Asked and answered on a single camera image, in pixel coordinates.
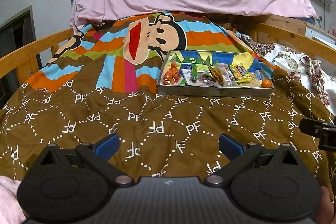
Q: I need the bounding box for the white floral quilt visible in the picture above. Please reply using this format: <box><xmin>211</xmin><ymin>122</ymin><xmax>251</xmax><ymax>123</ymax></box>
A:
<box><xmin>235</xmin><ymin>32</ymin><xmax>335</xmax><ymax>114</ymax></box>

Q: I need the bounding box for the orange tangerine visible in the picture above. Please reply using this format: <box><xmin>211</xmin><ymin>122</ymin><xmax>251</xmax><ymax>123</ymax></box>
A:
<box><xmin>261</xmin><ymin>79</ymin><xmax>273</xmax><ymax>88</ymax></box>

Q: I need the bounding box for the crumbly rice cracker pack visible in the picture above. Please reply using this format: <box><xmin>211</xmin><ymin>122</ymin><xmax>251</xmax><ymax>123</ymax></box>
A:
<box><xmin>239</xmin><ymin>70</ymin><xmax>263</xmax><ymax>88</ymax></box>

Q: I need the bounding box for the orange chicken foot snack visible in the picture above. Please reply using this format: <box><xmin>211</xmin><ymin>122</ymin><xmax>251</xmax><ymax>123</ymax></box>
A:
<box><xmin>163</xmin><ymin>60</ymin><xmax>181</xmax><ymax>85</ymax></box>

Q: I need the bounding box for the pink fluffy cloth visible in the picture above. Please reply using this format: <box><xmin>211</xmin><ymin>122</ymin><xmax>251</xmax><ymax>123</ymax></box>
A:
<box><xmin>0</xmin><ymin>176</ymin><xmax>26</xmax><ymax>224</ymax></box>

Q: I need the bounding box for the small pink snack pack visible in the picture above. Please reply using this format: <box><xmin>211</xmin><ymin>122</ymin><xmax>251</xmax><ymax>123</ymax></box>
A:
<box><xmin>215</xmin><ymin>63</ymin><xmax>238</xmax><ymax>87</ymax></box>

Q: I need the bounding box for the wooden bed frame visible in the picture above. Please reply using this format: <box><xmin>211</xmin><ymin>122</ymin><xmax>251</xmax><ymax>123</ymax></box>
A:
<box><xmin>1</xmin><ymin>14</ymin><xmax>335</xmax><ymax>83</ymax></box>

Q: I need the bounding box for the person's right hand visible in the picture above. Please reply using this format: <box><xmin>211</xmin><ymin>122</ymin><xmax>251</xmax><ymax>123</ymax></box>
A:
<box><xmin>315</xmin><ymin>186</ymin><xmax>335</xmax><ymax>224</ymax></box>

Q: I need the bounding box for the green sausage snack stick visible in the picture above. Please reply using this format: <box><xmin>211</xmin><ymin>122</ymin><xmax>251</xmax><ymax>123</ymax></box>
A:
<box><xmin>191</xmin><ymin>64</ymin><xmax>198</xmax><ymax>82</ymax></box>

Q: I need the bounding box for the gold foil snack pack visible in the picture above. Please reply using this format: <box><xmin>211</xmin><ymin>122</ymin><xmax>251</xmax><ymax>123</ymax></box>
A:
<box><xmin>208</xmin><ymin>65</ymin><xmax>224</xmax><ymax>86</ymax></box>

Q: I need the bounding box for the silver tray box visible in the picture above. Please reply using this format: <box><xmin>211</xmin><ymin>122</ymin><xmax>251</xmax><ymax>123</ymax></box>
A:
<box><xmin>157</xmin><ymin>50</ymin><xmax>274</xmax><ymax>97</ymax></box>

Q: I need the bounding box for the clear candy snack pack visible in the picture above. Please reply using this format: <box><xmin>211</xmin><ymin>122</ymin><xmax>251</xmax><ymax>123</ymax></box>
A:
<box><xmin>195</xmin><ymin>71</ymin><xmax>219</xmax><ymax>87</ymax></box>

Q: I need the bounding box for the yellow snack bar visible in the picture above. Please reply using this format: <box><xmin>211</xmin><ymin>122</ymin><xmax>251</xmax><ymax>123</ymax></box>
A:
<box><xmin>230</xmin><ymin>64</ymin><xmax>253</xmax><ymax>84</ymax></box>

